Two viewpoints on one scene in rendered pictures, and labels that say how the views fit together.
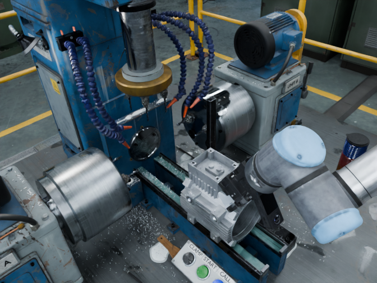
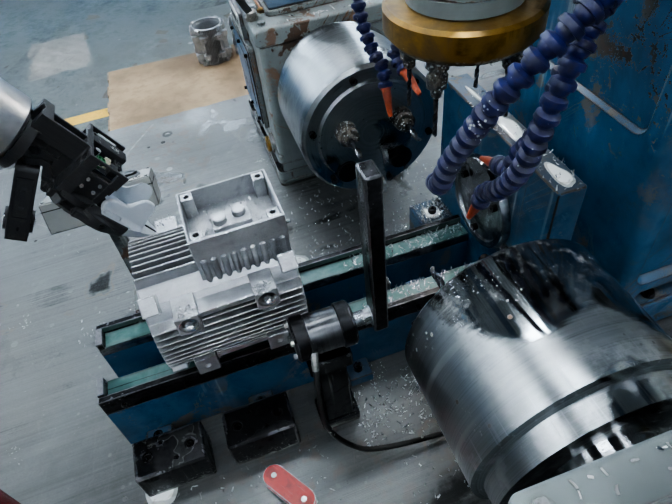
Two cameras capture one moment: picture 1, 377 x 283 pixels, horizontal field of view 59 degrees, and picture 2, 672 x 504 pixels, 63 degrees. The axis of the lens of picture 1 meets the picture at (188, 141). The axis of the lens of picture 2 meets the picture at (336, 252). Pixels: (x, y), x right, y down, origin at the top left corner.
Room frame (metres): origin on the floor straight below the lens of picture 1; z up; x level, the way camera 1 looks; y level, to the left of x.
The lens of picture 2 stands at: (1.09, -0.48, 1.59)
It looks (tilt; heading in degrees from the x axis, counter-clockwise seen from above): 46 degrees down; 118
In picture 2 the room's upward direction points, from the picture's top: 8 degrees counter-clockwise
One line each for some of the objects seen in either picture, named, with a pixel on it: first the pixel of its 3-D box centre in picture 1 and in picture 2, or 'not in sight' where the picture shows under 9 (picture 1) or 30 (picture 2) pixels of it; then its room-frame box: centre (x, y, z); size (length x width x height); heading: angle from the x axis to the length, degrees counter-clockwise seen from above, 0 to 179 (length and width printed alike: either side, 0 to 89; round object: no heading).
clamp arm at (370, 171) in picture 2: (211, 130); (372, 256); (0.92, -0.08, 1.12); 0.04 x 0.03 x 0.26; 41
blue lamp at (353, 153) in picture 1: (355, 146); not in sight; (0.72, -0.48, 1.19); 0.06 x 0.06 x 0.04
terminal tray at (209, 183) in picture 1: (214, 172); (234, 224); (0.73, -0.07, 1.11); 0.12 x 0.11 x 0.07; 42
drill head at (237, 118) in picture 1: (222, 113); (557, 398); (1.15, -0.15, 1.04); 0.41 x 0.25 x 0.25; 131
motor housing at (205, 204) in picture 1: (223, 200); (222, 281); (0.70, -0.10, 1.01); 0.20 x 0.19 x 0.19; 42
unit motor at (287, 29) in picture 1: (275, 65); not in sight; (1.33, -0.40, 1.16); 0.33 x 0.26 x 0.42; 131
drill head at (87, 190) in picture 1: (70, 202); (344, 92); (0.70, 0.37, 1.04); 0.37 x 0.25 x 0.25; 131
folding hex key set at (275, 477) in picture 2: not in sight; (289, 489); (0.85, -0.27, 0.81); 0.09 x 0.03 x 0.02; 165
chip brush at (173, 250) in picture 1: (178, 255); not in sight; (0.65, 0.06, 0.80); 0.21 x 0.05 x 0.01; 41
